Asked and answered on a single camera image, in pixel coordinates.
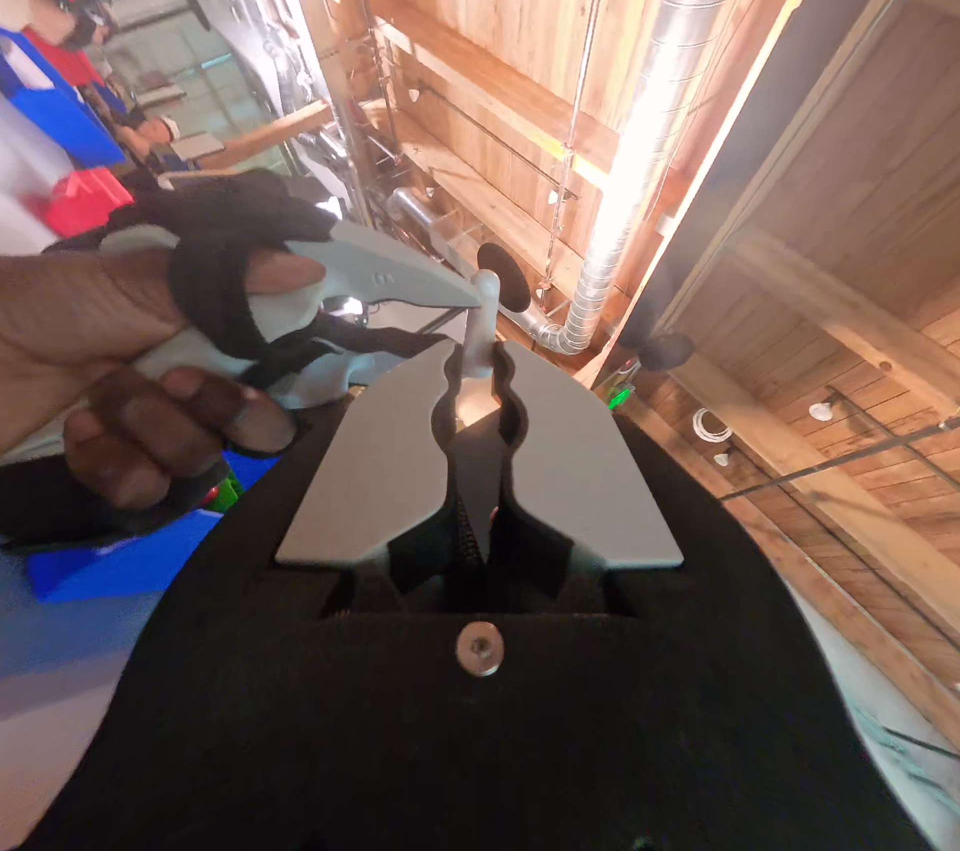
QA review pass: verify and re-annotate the thin metal ceiling pipe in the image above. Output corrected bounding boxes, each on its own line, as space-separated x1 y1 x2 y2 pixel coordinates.
540 0 627 282

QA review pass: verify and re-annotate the silver air duct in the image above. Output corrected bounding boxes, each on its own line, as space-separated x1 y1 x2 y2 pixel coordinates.
386 0 774 357

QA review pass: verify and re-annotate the blue bin with tag sticker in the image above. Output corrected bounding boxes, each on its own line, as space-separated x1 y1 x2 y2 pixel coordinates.
26 449 282 605

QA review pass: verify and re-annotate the black ceiling speaker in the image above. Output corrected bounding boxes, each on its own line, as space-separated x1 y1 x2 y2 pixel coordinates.
637 332 697 372

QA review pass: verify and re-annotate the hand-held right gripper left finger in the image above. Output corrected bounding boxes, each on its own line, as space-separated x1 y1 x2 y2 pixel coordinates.
275 338 460 567

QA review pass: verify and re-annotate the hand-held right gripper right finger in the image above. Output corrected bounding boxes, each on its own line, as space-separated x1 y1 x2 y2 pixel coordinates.
495 339 685 571

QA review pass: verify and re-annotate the white cable coil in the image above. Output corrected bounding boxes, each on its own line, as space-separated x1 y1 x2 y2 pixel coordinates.
691 407 734 445

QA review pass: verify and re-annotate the white cable with plug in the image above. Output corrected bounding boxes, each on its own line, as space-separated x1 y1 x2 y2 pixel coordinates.
459 269 502 380

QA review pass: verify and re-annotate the red plastic bin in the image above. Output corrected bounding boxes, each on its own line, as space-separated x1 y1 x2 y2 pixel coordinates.
41 166 136 239

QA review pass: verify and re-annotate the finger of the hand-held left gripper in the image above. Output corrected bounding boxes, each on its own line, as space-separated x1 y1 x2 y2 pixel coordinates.
287 221 485 308
276 320 453 411

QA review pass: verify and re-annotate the small blue plastic bin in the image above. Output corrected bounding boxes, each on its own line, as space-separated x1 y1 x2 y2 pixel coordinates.
0 26 127 170

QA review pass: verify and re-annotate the person's left hand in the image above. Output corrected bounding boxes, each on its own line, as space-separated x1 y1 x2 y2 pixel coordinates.
0 243 327 511

